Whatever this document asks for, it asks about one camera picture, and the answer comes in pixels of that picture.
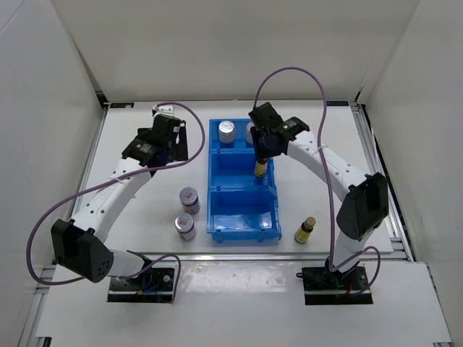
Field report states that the yellow-label dark bottle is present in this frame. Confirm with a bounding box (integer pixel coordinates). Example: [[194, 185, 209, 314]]
[[254, 158, 268, 179], [294, 217, 316, 244]]

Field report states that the silver-lid blue-label spice jar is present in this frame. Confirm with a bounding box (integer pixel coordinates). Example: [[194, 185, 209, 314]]
[[218, 120, 235, 145]]

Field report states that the white-lid red-label spice jar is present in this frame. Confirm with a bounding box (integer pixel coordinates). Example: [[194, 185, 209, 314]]
[[179, 187, 200, 215]]

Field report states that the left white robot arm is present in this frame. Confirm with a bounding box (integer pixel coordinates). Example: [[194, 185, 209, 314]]
[[51, 111, 187, 289]]

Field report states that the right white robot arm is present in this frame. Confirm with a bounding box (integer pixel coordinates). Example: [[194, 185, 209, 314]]
[[206, 103, 388, 289]]

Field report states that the silver-lid white spice jar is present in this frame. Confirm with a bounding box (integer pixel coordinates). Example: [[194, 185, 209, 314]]
[[246, 121, 254, 145]]

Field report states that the blue plastic bin row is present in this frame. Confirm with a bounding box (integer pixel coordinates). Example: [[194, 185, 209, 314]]
[[207, 119, 282, 243]]

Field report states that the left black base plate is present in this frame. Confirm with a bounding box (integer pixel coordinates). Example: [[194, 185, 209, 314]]
[[106, 262, 177, 304]]

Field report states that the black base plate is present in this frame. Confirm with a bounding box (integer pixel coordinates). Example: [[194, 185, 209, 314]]
[[296, 265, 373, 306], [106, 262, 177, 304]]

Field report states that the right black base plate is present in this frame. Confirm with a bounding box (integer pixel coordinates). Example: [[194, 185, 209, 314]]
[[296, 265, 373, 306]]

